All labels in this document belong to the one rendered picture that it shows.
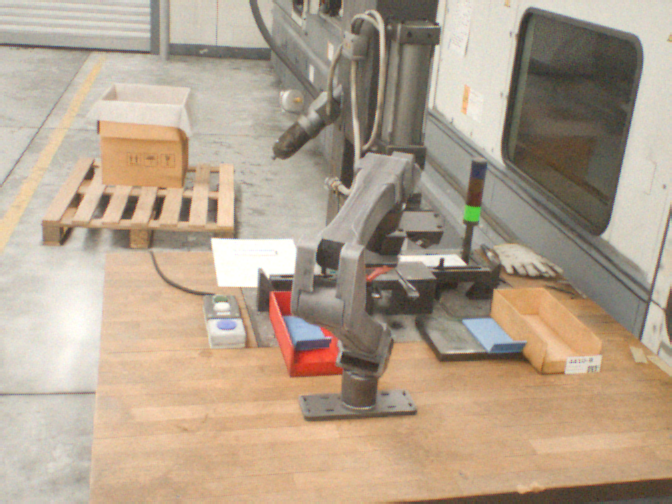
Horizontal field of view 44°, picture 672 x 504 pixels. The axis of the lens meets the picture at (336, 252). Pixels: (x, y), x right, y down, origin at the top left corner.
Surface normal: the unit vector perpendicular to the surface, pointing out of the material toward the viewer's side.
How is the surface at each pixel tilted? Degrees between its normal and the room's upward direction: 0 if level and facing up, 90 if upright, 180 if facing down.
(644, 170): 90
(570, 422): 0
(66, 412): 0
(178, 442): 0
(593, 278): 90
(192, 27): 90
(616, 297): 90
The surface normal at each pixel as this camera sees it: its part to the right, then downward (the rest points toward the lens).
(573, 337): -0.97, 0.01
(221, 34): 0.16, 0.37
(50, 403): 0.08, -0.93
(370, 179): -0.05, -0.77
